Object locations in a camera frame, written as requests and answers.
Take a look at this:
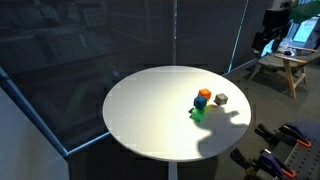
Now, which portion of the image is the wooden armchair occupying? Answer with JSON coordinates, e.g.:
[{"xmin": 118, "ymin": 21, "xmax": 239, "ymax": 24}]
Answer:
[{"xmin": 248, "ymin": 44, "xmax": 320, "ymax": 100}]

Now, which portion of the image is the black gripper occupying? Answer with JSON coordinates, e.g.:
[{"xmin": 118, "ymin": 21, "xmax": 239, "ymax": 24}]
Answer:
[{"xmin": 251, "ymin": 8, "xmax": 292, "ymax": 53}]

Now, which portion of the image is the grey block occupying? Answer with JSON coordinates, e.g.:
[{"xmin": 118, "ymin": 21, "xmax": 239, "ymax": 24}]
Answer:
[{"xmin": 214, "ymin": 93, "xmax": 229, "ymax": 107}]

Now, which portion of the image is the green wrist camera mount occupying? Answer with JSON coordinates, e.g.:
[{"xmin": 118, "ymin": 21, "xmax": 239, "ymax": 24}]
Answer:
[{"xmin": 289, "ymin": 0, "xmax": 320, "ymax": 24}]

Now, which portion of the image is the purple orange-tipped spring clamp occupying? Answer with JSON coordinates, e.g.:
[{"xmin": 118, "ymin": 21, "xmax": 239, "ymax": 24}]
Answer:
[
  {"xmin": 254, "ymin": 121, "xmax": 313, "ymax": 149},
  {"xmin": 229, "ymin": 147, "xmax": 297, "ymax": 180}
]

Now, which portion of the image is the white table pedestal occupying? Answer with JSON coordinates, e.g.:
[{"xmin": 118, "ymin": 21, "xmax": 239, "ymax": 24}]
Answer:
[{"xmin": 167, "ymin": 161, "xmax": 179, "ymax": 180}]

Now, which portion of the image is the blue-grey window frame rail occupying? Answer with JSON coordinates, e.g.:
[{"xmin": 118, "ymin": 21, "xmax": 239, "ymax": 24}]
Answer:
[{"xmin": 0, "ymin": 66, "xmax": 112, "ymax": 158}]

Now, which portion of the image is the orange block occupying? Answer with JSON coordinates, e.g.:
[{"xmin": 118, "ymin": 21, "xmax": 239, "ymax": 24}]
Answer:
[{"xmin": 198, "ymin": 88, "xmax": 213, "ymax": 101}]

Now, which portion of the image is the green block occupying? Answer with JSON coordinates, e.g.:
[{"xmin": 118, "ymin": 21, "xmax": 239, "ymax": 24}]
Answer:
[{"xmin": 190, "ymin": 107, "xmax": 206, "ymax": 122}]

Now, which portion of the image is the vertical window mullion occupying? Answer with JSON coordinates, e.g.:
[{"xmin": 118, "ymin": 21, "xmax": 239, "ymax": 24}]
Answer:
[{"xmin": 171, "ymin": 0, "xmax": 179, "ymax": 66}]

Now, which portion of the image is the blue block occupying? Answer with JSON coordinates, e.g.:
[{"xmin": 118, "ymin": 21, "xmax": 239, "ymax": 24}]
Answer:
[{"xmin": 193, "ymin": 95, "xmax": 208, "ymax": 111}]

